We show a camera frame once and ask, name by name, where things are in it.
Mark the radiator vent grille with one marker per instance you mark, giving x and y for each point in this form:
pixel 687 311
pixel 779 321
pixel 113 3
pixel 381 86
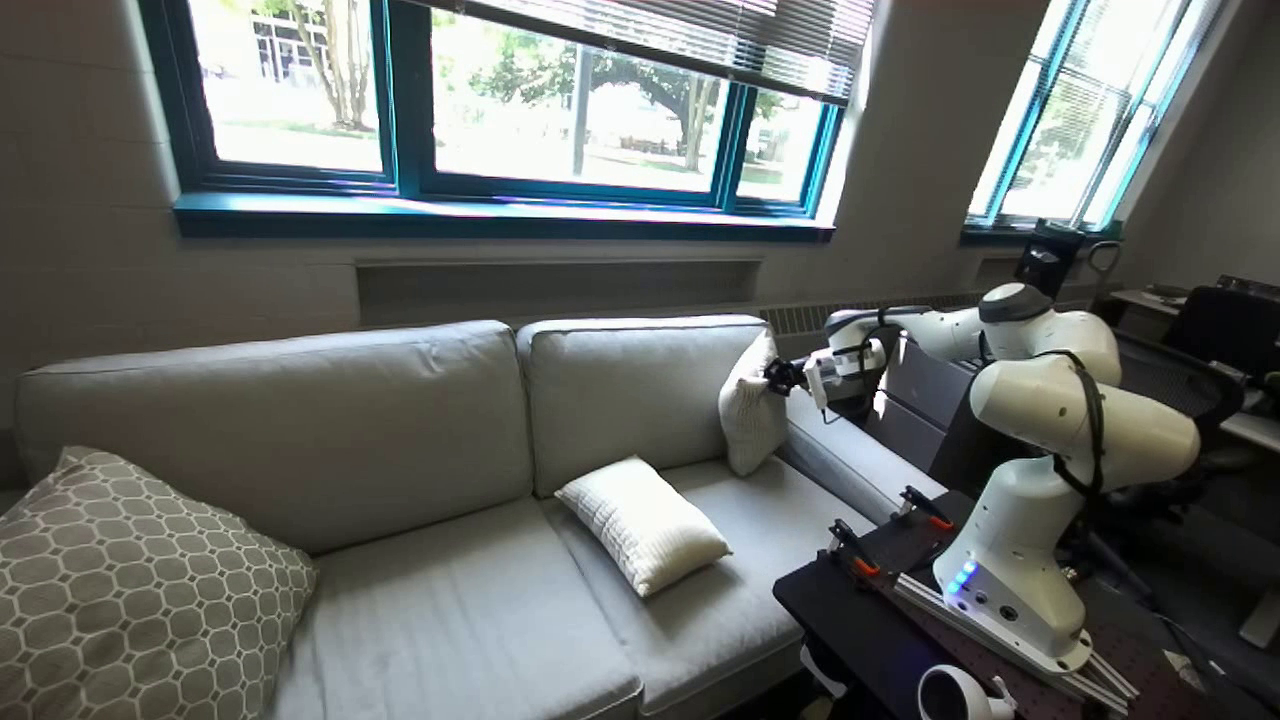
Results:
pixel 800 319

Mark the black office chair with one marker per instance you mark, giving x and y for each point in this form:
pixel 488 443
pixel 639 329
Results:
pixel 1212 347

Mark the grey fabric sofa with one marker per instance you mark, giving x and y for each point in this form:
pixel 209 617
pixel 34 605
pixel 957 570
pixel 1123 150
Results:
pixel 402 443

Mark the grey lattice patterned cushion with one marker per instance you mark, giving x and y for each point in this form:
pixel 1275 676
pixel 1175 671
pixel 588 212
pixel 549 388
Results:
pixel 134 603

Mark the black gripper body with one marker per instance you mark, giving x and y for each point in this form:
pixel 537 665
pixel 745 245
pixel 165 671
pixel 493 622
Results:
pixel 834 368

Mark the white cup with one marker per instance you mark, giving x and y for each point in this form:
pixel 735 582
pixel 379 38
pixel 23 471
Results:
pixel 954 696

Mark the black robot table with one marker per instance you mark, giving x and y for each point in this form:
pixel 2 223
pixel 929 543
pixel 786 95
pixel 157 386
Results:
pixel 865 625

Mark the teal framed side window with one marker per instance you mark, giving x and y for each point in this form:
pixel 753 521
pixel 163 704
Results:
pixel 1035 134

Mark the grey drawer cabinet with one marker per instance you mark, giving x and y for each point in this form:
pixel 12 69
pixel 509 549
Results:
pixel 932 386

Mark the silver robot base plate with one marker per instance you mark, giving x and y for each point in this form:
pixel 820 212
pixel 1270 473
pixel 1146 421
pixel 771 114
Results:
pixel 984 625

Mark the orange black bar clamp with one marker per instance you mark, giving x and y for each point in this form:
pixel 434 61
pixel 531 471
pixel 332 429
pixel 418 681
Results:
pixel 925 509
pixel 853 549

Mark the black camera on stand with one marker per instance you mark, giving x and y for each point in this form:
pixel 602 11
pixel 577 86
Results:
pixel 1060 266

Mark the dark window blinds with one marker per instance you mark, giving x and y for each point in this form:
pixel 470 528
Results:
pixel 745 45

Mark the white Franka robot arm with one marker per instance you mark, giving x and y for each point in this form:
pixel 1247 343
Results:
pixel 1055 415

